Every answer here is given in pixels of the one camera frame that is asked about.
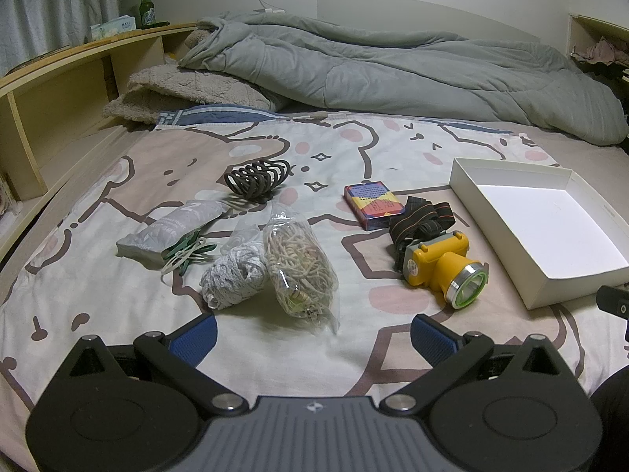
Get yellow headlamp with strap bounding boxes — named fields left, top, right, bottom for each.
left=389, top=195, right=489, bottom=310

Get dark cloth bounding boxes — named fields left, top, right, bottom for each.
left=589, top=368, right=629, bottom=436

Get clear bag of rubber bands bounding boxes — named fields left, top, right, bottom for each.
left=263, top=205, right=341, bottom=335

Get grey comforter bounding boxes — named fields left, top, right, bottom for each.
left=178, top=11, right=629, bottom=146

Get pink crumpled clothes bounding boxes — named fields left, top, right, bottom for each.
left=575, top=37, right=629, bottom=68

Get colourful card box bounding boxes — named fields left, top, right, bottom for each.
left=344, top=183, right=405, bottom=231

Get bagged white string ball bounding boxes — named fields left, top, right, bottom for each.
left=199, top=216, right=269, bottom=310

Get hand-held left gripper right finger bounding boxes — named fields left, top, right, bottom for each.
left=380, top=313, right=562, bottom=415

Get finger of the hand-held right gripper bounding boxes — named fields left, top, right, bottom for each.
left=596, top=285, right=629, bottom=318

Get wooden bedside shelf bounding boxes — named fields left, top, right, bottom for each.
left=0, top=22, right=198, bottom=256

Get beige fuzzy pillow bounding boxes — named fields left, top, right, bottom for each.
left=102, top=65, right=277, bottom=129

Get grey curtain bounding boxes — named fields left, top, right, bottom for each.
left=0, top=0, right=121, bottom=77

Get white cardboard box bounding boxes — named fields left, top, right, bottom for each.
left=449, top=157, right=629, bottom=310

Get tissue box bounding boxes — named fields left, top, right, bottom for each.
left=89, top=16, right=137, bottom=43

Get printed bear blanket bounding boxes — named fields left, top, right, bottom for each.
left=0, top=105, right=606, bottom=472

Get grey packet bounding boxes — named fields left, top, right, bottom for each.
left=116, top=199, right=227, bottom=260

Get brown plush toy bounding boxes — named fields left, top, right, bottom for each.
left=184, top=28, right=213, bottom=51

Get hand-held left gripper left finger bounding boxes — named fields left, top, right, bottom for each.
left=65, top=313, right=248, bottom=417

